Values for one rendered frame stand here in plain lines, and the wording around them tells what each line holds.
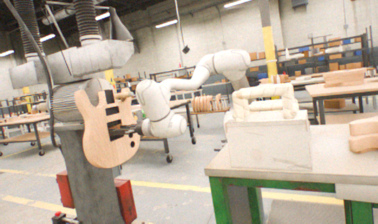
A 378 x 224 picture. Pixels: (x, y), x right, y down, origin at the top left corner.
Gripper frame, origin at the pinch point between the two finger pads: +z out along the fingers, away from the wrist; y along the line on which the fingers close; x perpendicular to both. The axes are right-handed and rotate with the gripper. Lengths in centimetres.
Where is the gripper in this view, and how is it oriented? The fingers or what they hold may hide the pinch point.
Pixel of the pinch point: (116, 129)
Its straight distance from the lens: 124.3
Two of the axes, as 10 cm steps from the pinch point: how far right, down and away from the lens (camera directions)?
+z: -8.9, 1.2, 4.5
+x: -1.6, -9.8, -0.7
